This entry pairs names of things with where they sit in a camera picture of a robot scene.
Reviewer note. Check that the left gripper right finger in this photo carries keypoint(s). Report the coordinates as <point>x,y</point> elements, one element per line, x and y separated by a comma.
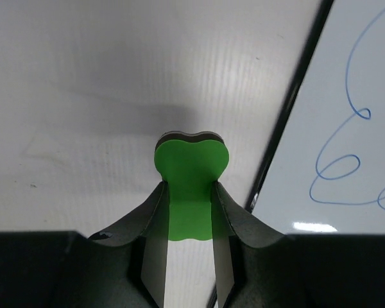
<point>257,266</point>

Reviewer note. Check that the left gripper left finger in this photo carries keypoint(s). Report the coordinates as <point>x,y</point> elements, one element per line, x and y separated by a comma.
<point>123,265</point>

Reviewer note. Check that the green whiteboard eraser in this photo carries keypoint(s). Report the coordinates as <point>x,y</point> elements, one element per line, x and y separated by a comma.
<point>190,163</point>

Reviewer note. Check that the small whiteboard black frame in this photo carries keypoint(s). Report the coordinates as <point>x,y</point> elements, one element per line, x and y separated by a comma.
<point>328,172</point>

